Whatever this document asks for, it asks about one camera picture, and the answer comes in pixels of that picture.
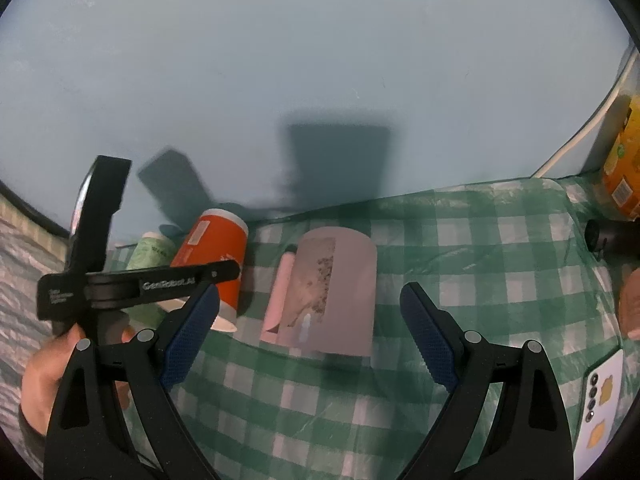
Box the pink mug with handle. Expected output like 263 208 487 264
260 226 378 358

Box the green checkered tablecloth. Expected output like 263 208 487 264
171 177 639 479

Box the green patterned paper cup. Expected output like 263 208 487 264
121 231 177 328

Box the white smartphone with stickers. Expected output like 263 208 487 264
574 349 624 479

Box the left hand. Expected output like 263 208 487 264
19 309 137 438

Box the black cylindrical object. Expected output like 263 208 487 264
584 219 640 258

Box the orange paper cup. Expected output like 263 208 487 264
170 208 248 333

